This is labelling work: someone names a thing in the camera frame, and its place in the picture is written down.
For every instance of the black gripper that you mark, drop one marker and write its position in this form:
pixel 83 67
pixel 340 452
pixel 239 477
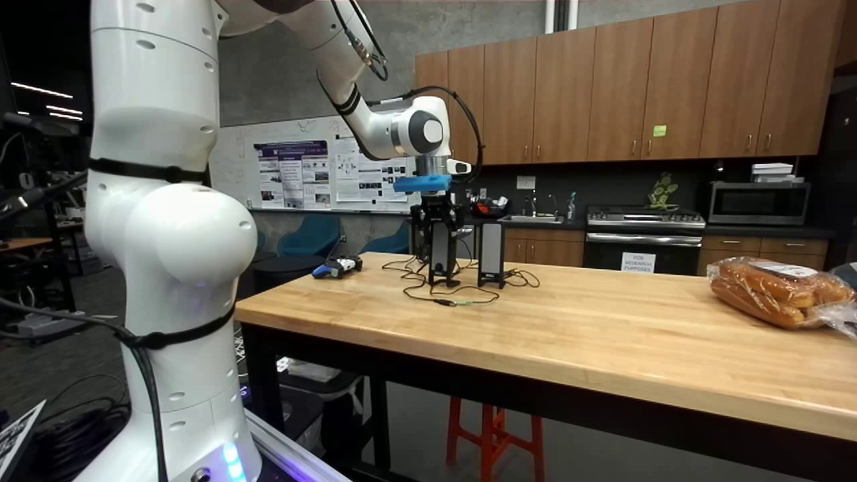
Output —
pixel 436 204

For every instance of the robot base with blue lights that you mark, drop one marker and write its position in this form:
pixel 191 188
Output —
pixel 294 457

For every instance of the red and black dish rack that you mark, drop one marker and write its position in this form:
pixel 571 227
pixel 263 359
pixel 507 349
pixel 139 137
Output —
pixel 490 207

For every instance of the blue chair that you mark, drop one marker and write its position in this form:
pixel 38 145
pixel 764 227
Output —
pixel 309 236
pixel 388 241

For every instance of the white diagram poster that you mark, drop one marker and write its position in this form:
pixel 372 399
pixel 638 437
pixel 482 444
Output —
pixel 371 178

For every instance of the kitchen sink with faucet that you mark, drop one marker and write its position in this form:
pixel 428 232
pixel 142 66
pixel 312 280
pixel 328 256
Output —
pixel 535 212

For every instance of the wide brown base cabinet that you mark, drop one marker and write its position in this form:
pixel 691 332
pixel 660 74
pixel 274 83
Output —
pixel 543 245

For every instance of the blue and black game controller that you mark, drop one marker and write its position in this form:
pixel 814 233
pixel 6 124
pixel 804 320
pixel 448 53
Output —
pixel 337 266

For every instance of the clear soap bottle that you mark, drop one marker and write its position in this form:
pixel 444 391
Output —
pixel 571 207

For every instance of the poster with purple header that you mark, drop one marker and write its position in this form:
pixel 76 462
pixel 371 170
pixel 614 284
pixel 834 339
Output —
pixel 292 174

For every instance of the white paper on oven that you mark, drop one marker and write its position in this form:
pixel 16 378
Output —
pixel 638 264

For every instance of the stainless steel oven range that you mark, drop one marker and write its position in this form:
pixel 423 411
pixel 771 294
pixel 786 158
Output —
pixel 642 233

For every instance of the round wooden stool orange legs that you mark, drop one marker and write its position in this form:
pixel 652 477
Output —
pixel 496 437

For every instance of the small green plant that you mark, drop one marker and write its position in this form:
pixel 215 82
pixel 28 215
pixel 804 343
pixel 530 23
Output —
pixel 662 191

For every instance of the green sticky note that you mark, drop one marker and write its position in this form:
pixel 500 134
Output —
pixel 660 132

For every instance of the silver vent pipe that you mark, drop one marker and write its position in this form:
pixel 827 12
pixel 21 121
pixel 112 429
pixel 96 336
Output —
pixel 559 15

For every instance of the black microwave oven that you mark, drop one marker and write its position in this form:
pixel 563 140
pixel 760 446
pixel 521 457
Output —
pixel 758 204

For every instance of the white stack on microwave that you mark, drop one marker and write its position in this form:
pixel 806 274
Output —
pixel 771 173

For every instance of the bagged hot dog buns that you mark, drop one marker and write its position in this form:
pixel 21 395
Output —
pixel 776 291

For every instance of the stainless steel refrigerator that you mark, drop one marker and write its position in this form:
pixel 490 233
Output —
pixel 845 178

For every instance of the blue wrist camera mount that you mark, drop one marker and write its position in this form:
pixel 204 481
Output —
pixel 423 184

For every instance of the white wall outlet plate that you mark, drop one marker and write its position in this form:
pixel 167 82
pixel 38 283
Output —
pixel 525 184

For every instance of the white wall board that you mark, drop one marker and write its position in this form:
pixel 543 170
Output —
pixel 237 170

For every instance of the brown wooden wall cabinets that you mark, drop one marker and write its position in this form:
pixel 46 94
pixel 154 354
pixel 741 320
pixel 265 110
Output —
pixel 625 89

